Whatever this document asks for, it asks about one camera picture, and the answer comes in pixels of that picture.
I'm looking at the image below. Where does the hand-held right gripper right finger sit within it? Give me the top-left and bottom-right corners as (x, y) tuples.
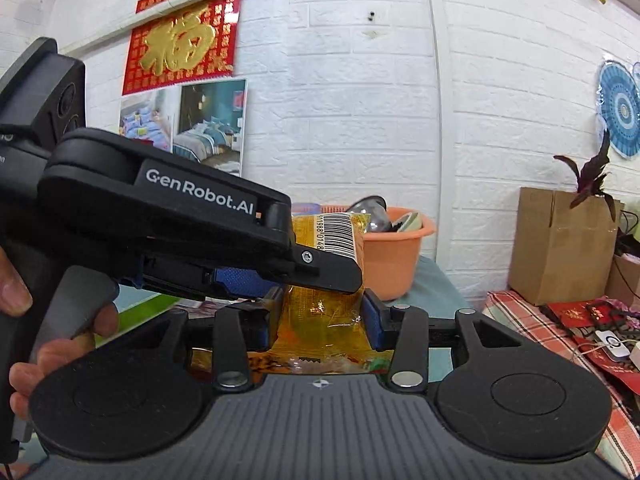
(260, 242), (363, 295)

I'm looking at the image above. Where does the metal bowl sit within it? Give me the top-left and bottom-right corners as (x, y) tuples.
(345, 196), (392, 236)

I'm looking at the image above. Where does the person's left hand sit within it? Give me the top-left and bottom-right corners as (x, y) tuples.
(0, 247), (121, 421)

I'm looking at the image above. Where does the purple leaf plant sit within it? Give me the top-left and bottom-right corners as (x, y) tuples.
(553, 129), (622, 222)

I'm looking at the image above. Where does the large blue patterned wall disc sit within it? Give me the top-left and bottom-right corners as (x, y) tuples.
(596, 59), (640, 159)

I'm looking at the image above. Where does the orange plastic tub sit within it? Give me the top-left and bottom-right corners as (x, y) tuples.
(320, 204), (437, 302)

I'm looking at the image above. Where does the green cardboard box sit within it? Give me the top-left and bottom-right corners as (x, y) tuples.
(117, 291), (181, 323)

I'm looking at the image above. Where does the white charger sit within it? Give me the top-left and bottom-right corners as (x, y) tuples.
(596, 329), (632, 362)

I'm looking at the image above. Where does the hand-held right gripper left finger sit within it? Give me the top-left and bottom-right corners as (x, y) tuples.
(202, 266), (273, 303)

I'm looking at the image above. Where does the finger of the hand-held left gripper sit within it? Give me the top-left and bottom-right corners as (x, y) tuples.
(364, 289), (531, 392)
(107, 287), (283, 393)

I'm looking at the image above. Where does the red gift bag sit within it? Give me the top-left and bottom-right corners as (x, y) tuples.
(544, 299), (640, 377)

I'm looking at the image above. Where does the yellow snack packet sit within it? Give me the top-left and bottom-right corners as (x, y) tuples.
(190, 211), (396, 376)

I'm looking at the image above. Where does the brown cardboard box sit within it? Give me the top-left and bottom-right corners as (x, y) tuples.
(508, 186), (626, 307)

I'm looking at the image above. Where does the wall poster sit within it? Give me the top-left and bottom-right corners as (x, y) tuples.
(119, 0), (249, 177)

